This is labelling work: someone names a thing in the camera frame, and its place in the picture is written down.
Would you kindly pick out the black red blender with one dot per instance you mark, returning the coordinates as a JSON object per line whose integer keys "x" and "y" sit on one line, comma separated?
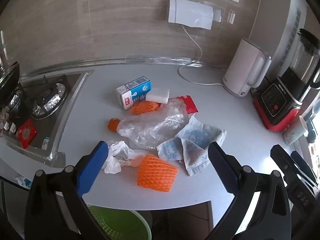
{"x": 277, "y": 100}

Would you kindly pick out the red printed box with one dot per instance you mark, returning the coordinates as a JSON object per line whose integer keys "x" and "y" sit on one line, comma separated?
{"x": 26, "y": 133}

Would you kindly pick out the orange peel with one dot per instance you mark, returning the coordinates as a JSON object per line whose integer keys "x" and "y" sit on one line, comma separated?
{"x": 113, "y": 125}

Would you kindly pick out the clear plastic bag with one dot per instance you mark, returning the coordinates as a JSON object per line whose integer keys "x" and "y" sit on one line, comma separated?
{"x": 150, "y": 127}

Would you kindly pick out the white sponge block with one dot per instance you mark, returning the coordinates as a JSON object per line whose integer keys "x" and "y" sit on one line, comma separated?
{"x": 157, "y": 95}

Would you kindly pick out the red snack packet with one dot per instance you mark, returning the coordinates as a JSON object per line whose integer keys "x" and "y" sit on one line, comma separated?
{"x": 190, "y": 105}

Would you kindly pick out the blue white milk carton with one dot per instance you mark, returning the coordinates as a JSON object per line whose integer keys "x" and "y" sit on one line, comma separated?
{"x": 137, "y": 90}

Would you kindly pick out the blue white sticker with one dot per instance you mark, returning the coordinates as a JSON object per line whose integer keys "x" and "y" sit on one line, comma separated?
{"x": 46, "y": 142}

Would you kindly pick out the white tissue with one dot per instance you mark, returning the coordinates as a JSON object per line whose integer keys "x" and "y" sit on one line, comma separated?
{"x": 117, "y": 155}

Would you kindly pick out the steel gas stove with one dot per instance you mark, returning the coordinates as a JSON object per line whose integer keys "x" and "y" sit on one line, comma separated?
{"x": 66, "y": 110}

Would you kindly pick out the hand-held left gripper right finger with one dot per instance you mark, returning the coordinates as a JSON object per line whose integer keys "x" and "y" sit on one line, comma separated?
{"x": 222, "y": 170}

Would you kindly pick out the white wall box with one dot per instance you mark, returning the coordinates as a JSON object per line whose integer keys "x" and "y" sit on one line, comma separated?
{"x": 187, "y": 12}

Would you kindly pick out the white electric kettle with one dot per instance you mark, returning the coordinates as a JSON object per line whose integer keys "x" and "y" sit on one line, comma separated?
{"x": 242, "y": 67}

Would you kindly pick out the white paper cup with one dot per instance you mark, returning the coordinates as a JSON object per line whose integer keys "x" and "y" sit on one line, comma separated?
{"x": 295, "y": 132}

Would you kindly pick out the foil lined stove burner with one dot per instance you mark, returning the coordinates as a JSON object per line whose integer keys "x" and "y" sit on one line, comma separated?
{"x": 15, "y": 100}
{"x": 50, "y": 102}

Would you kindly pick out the white blue rag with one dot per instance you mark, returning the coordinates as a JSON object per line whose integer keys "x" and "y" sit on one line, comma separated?
{"x": 23, "y": 182}

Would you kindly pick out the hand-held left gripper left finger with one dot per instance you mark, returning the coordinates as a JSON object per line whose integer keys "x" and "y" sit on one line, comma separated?
{"x": 92, "y": 170}

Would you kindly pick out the orange foam fruit net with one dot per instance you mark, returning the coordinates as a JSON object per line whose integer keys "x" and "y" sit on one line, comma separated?
{"x": 143, "y": 107}
{"x": 156, "y": 173}

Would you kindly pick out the green plastic basket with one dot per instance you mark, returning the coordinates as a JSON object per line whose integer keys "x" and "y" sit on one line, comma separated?
{"x": 117, "y": 225}

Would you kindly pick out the blue white towel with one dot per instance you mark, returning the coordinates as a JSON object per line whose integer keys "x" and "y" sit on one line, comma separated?
{"x": 195, "y": 142}

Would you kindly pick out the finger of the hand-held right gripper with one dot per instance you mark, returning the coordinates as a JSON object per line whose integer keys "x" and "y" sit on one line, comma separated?
{"x": 287, "y": 170}
{"x": 303, "y": 166}

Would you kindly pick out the white appliance with vents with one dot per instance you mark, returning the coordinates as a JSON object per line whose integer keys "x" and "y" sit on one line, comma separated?
{"x": 290, "y": 25}

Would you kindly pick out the clear socket cover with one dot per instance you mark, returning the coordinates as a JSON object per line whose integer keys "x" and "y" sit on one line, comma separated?
{"x": 225, "y": 16}

